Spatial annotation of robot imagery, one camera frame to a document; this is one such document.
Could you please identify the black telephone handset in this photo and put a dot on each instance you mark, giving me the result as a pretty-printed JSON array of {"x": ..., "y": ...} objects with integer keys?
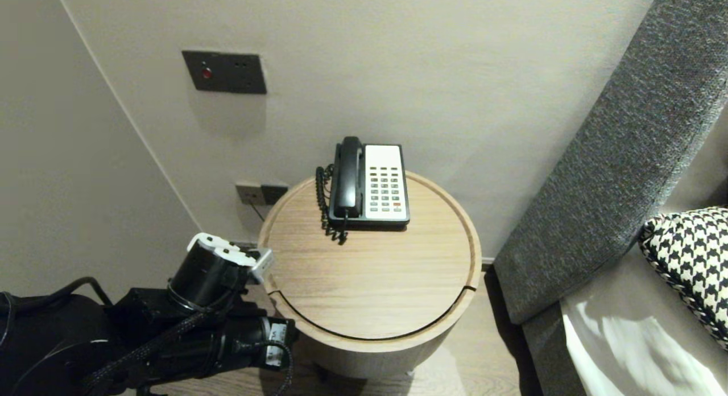
[{"x": 348, "y": 180}]

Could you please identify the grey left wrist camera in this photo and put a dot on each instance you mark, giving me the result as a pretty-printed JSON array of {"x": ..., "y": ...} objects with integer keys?
[{"x": 263, "y": 265}]

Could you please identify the round wooden nightstand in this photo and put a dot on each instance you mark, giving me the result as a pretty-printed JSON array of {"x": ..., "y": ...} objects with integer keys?
[{"x": 369, "y": 359}]

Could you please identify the black white houndstooth pillow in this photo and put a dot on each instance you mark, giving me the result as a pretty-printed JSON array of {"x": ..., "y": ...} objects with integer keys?
[{"x": 694, "y": 259}]

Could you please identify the white bed sheet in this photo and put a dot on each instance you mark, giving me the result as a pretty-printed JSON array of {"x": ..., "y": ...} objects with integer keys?
[{"x": 637, "y": 339}]

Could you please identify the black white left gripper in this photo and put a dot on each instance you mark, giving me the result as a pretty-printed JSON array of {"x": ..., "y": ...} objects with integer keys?
[{"x": 205, "y": 273}]

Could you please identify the grey fabric headboard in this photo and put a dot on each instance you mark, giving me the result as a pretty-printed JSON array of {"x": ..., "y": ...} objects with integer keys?
[{"x": 603, "y": 185}]

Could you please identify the dark wall switch panel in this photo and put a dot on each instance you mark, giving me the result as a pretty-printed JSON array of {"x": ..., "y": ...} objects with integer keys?
[{"x": 227, "y": 73}]

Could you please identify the beige wall outlet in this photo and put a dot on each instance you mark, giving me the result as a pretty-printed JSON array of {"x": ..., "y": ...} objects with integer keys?
[{"x": 248, "y": 194}]

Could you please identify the dark wall outlet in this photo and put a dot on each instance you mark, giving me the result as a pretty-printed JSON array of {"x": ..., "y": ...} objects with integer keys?
[{"x": 275, "y": 193}]

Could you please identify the round wooden side table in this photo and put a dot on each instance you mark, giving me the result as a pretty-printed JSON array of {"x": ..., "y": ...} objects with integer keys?
[{"x": 369, "y": 271}]

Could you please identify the black and white telephone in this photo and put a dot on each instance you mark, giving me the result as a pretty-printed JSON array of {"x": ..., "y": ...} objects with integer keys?
[{"x": 384, "y": 180}]

